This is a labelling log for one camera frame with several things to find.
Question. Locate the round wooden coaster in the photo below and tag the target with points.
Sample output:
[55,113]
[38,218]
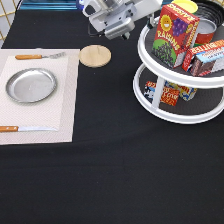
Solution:
[95,56]

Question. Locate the red orange lower-tier box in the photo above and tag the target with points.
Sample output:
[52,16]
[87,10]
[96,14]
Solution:
[169,96]

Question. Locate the brown white chocolate box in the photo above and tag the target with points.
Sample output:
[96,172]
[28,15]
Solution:
[208,62]

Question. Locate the white two-tier lazy Susan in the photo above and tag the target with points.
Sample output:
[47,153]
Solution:
[209,99]

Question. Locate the red raisins box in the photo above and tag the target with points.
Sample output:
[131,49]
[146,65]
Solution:
[175,31]

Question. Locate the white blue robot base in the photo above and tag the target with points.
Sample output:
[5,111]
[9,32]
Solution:
[80,4]

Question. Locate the red butter box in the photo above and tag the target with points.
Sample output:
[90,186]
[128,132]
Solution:
[192,52]

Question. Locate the red soup can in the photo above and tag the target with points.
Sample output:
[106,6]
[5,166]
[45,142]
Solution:
[205,31]

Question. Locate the wooden handled fork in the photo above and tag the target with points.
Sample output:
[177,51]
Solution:
[39,56]

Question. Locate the wooden handled knife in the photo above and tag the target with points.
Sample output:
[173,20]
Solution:
[25,128]

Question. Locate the black ribbed bowl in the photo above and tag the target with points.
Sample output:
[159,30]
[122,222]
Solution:
[211,11]

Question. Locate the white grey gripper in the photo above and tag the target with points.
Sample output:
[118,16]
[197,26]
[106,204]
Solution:
[116,18]

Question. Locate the beige woven placemat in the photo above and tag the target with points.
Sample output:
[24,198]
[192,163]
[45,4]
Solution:
[56,111]

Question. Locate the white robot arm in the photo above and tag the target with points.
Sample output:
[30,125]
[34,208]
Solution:
[116,18]

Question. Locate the green yellow-lid canister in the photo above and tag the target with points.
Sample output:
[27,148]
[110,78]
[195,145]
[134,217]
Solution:
[188,5]

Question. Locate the white blue yellow carton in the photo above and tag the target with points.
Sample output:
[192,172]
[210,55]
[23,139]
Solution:
[186,93]

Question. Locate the round metal plate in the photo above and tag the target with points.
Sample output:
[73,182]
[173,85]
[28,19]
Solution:
[31,85]

